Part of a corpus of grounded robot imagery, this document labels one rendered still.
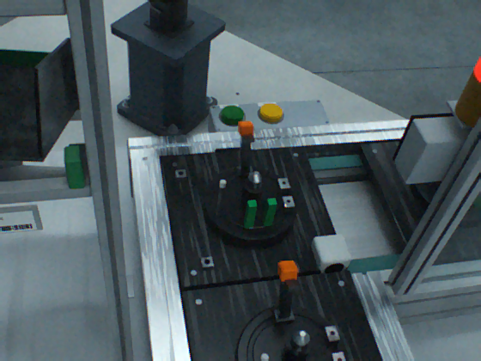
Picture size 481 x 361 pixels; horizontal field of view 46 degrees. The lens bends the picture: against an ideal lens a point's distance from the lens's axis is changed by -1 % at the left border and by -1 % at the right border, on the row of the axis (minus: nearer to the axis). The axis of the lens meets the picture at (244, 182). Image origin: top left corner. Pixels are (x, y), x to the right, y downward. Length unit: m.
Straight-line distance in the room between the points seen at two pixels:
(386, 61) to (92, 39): 2.63
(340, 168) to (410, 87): 1.86
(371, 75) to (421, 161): 2.18
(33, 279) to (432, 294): 0.59
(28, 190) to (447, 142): 0.42
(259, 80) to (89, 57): 0.92
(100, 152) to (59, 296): 0.52
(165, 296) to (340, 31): 2.41
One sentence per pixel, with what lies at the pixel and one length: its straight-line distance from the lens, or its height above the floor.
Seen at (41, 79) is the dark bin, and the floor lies 1.36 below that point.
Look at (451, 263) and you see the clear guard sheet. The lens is 0.85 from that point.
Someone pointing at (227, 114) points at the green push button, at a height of 0.97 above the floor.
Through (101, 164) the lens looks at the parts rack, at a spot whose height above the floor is 1.33.
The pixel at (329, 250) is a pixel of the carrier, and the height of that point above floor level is 0.99.
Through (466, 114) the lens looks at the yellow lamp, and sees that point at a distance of 0.64.
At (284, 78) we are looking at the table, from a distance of 1.28.
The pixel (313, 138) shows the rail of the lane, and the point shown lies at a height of 0.96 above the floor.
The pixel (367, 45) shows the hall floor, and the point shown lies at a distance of 3.01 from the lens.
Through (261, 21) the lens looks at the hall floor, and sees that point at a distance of 3.01.
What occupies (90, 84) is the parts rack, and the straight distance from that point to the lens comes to 0.38.
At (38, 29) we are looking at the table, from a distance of 1.40.
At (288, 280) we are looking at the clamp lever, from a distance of 0.70.
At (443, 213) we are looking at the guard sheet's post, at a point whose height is 1.15.
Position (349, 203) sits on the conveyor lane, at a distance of 0.98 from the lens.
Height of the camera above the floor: 1.65
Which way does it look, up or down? 49 degrees down
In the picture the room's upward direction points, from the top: 10 degrees clockwise
